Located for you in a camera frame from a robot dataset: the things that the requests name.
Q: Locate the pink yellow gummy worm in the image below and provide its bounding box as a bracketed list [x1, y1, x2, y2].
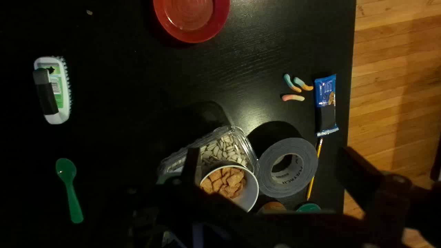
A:
[280, 92, 308, 103]

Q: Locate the wooden stick with white head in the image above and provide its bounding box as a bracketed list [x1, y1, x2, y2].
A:
[306, 127, 341, 201]

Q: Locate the round grey tin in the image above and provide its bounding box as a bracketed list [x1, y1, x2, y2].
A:
[255, 135, 320, 200]

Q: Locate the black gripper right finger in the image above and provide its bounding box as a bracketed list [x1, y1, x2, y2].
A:
[340, 145, 393, 218]

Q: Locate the black bowl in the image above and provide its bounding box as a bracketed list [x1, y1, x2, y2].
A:
[198, 163, 262, 214]

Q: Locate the clear plastic nut container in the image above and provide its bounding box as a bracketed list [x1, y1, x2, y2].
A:
[158, 126, 260, 186]

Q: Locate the green round lid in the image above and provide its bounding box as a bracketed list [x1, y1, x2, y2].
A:
[295, 201, 323, 214]

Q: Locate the white green black stapler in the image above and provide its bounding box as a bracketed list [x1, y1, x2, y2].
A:
[32, 55, 76, 126]

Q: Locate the small beige topped can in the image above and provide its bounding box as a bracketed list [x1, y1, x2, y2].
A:
[258, 200, 290, 215]

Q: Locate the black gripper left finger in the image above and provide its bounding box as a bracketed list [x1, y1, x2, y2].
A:
[182, 146, 203, 186]

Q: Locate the red plastic bowl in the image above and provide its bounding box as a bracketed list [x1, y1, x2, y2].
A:
[154, 0, 232, 46]

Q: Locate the blue snack packet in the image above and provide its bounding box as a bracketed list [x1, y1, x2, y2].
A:
[313, 73, 341, 134]

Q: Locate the blue orange gummy worm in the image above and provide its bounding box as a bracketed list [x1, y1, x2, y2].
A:
[283, 72, 304, 95]
[293, 76, 316, 92]

